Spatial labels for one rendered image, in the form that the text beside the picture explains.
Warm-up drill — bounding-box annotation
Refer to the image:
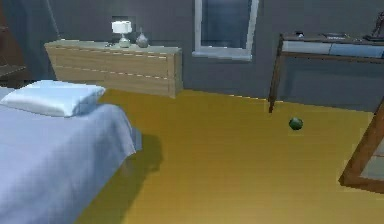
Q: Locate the grey round vase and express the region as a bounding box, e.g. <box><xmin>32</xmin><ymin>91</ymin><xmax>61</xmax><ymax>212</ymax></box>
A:
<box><xmin>135</xmin><ymin>27</ymin><xmax>150</xmax><ymax>49</ymax></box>

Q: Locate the light wooden chest of drawers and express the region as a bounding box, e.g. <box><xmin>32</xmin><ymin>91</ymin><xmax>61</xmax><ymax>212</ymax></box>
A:
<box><xmin>44</xmin><ymin>39</ymin><xmax>184</xmax><ymax>99</ymax></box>

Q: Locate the white framed window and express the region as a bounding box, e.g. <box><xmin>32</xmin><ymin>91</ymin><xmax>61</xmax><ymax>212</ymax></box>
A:
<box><xmin>192</xmin><ymin>0</ymin><xmax>260</xmax><ymax>62</ymax></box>

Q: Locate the green ball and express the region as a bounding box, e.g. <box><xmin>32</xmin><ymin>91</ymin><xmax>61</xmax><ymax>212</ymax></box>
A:
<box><xmin>288</xmin><ymin>116</ymin><xmax>304</xmax><ymax>131</ymax></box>

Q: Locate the white table lamp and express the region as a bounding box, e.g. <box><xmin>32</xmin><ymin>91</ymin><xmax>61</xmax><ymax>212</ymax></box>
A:
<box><xmin>111</xmin><ymin>20</ymin><xmax>133</xmax><ymax>49</ymax></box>

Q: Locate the white pillow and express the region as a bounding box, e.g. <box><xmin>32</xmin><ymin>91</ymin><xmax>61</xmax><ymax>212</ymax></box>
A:
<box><xmin>0</xmin><ymin>79</ymin><xmax>107</xmax><ymax>118</ymax></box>

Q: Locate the bed with grey-blue cover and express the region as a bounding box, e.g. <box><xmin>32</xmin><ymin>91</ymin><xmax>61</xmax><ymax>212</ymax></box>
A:
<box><xmin>0</xmin><ymin>85</ymin><xmax>143</xmax><ymax>224</ymax></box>

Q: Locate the brown wooden desk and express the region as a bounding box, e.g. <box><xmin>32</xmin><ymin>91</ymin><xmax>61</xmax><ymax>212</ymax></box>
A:
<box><xmin>268</xmin><ymin>32</ymin><xmax>384</xmax><ymax>114</ymax></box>

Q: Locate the brown framed mirror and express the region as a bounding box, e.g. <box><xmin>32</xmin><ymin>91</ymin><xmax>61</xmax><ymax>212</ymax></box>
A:
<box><xmin>338</xmin><ymin>97</ymin><xmax>384</xmax><ymax>195</ymax></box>

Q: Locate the dark brown wooden furniture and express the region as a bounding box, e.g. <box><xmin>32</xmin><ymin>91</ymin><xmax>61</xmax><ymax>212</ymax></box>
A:
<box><xmin>0</xmin><ymin>13</ymin><xmax>28</xmax><ymax>89</ymax></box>

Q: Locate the dark desk lamp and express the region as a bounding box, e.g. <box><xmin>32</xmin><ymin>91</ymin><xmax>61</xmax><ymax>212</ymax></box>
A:
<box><xmin>363</xmin><ymin>10</ymin><xmax>384</xmax><ymax>43</ymax></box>

